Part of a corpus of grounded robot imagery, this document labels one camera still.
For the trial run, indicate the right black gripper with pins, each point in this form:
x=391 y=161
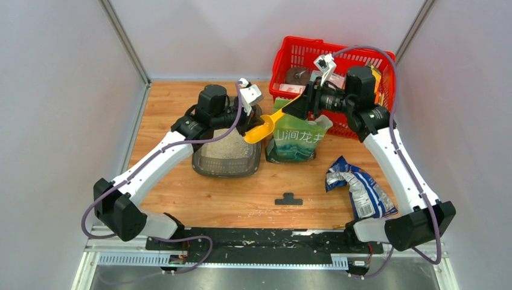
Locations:
x=308 y=101

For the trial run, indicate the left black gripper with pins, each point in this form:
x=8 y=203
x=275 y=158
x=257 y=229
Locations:
x=250 y=121

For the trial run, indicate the yellow plastic scoop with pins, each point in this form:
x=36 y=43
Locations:
x=260 y=132

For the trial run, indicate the green litter bag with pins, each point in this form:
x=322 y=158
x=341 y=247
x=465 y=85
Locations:
x=295 y=140

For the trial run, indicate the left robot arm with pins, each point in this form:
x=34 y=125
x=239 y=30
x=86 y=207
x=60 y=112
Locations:
x=117 y=202

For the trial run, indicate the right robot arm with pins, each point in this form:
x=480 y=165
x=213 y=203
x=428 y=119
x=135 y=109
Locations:
x=424 y=217

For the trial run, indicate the pink flat box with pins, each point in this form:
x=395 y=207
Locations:
x=293 y=89

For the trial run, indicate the grey litter box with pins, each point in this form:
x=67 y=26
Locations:
x=230 y=157

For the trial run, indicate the orange box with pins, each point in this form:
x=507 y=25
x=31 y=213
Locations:
x=378 y=77

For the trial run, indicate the brown round item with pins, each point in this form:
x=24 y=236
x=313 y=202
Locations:
x=297 y=76

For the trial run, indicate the red shopping basket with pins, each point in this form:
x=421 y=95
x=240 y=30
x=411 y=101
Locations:
x=299 y=52

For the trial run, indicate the black bag clip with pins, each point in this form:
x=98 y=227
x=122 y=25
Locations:
x=288 y=199

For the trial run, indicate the blue crumpled bag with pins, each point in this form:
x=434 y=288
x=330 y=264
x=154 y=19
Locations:
x=367 y=198

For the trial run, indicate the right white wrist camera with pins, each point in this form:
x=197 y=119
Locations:
x=326 y=65

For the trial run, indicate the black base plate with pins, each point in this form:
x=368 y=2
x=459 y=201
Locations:
x=264 y=245

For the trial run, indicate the aluminium rail frame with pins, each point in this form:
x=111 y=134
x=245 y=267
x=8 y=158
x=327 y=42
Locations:
x=114 y=264

